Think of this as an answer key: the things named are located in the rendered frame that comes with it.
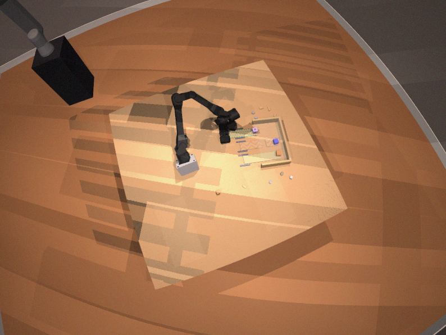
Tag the brown open-top box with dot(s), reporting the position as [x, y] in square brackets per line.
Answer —
[272, 142]

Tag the pale yellow flat strip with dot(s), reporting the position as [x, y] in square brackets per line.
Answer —
[252, 158]

